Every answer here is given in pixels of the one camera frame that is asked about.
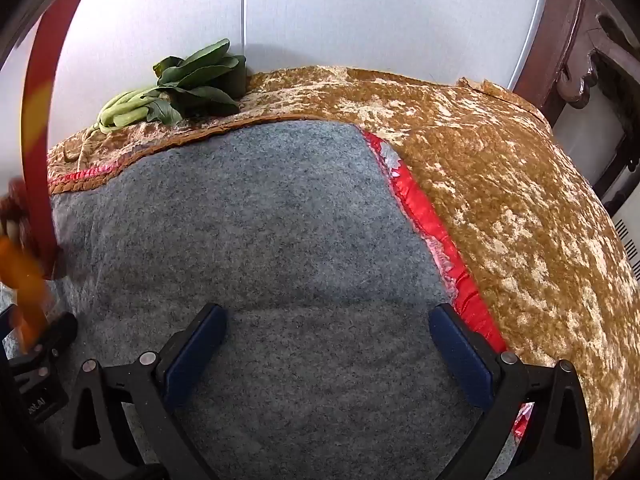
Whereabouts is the white vented appliance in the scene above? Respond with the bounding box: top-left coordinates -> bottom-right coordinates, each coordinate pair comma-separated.
612,200 -> 640,281

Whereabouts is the orange blurred object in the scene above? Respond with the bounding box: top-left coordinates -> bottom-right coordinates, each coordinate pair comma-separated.
0,236 -> 47,352

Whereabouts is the leafy green vegetable bunch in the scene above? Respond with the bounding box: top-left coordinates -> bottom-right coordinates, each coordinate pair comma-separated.
95,38 -> 248,134

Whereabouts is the carved wooden cabinet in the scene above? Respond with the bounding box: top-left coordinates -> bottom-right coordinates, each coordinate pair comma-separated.
515,0 -> 640,201

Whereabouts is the golden velvet tablecloth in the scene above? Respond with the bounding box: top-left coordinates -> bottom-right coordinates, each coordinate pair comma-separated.
47,65 -> 640,480

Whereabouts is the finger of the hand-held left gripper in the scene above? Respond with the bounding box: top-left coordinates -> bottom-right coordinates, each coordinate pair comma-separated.
32,312 -> 78,358

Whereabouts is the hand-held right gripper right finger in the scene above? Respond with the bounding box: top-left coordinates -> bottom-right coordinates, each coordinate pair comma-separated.
429,302 -> 596,480

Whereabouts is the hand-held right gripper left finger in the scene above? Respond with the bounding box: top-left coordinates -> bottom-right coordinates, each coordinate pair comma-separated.
59,302 -> 228,480

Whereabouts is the red cloth bag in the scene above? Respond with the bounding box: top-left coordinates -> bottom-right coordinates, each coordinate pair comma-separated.
0,177 -> 32,241

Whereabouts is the grey felt mat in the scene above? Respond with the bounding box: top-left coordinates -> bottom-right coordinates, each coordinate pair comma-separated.
47,120 -> 506,480

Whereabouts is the red gift box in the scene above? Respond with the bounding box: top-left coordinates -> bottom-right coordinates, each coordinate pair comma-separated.
20,0 -> 103,281

